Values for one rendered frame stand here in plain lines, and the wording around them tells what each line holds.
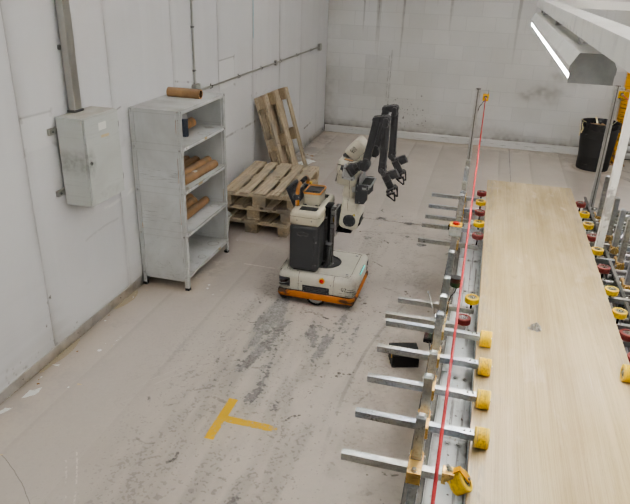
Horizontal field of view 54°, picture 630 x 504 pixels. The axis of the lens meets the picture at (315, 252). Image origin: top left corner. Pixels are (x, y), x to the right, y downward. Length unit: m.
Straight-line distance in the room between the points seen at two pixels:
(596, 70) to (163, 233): 4.13
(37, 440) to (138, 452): 0.62
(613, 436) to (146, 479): 2.36
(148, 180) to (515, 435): 3.64
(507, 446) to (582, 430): 0.35
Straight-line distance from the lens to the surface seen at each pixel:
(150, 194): 5.34
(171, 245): 5.42
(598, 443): 2.80
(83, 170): 4.45
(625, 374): 3.17
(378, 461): 2.37
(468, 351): 3.69
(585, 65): 1.89
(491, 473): 2.51
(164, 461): 3.82
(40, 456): 4.04
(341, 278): 5.12
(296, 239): 5.09
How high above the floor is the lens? 2.55
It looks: 24 degrees down
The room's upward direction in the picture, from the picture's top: 2 degrees clockwise
